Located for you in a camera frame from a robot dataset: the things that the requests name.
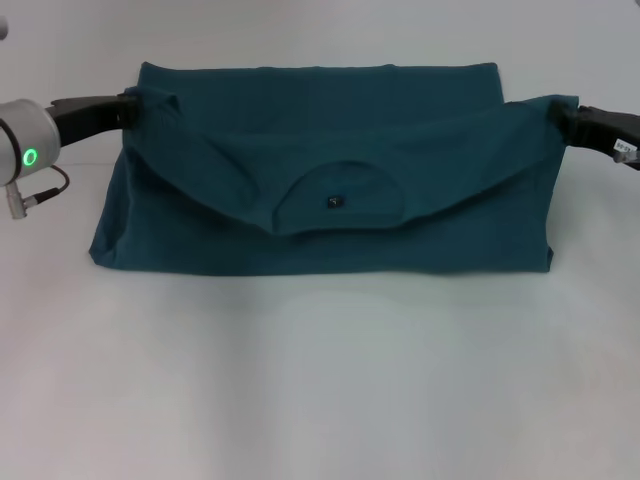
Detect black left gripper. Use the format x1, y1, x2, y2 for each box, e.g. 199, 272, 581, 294
48, 91, 143, 150

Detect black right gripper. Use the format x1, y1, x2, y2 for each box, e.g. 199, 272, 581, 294
546, 101, 640, 174

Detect teal blue FREE t-shirt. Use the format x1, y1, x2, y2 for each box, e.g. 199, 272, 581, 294
88, 60, 566, 278

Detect left wrist cable with connector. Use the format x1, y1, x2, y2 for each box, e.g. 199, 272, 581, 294
4, 166, 71, 219

